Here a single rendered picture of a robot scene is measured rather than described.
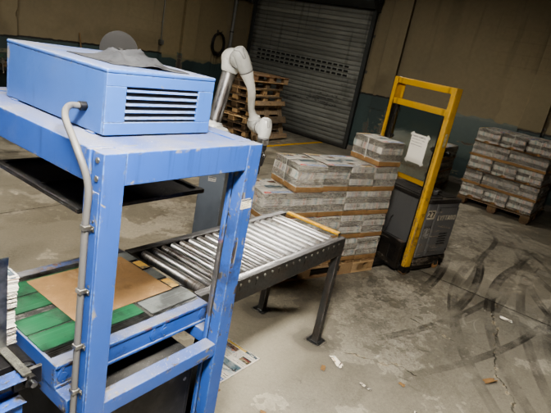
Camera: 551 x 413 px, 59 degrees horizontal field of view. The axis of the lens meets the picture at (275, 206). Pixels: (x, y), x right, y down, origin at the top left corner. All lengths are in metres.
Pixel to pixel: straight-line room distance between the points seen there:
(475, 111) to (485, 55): 1.04
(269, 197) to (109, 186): 2.49
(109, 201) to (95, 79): 0.38
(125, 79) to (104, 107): 0.11
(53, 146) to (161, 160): 0.31
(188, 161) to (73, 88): 0.42
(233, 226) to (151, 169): 0.51
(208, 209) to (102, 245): 2.26
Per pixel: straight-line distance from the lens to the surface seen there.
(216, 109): 3.71
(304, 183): 3.91
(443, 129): 4.67
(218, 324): 2.04
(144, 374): 1.91
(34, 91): 1.88
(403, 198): 5.12
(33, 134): 1.66
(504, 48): 10.28
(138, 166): 1.43
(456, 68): 10.46
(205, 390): 2.25
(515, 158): 8.49
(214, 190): 3.60
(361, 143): 4.59
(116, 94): 1.55
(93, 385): 1.71
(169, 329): 2.08
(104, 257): 1.47
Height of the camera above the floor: 1.89
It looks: 18 degrees down
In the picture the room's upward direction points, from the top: 11 degrees clockwise
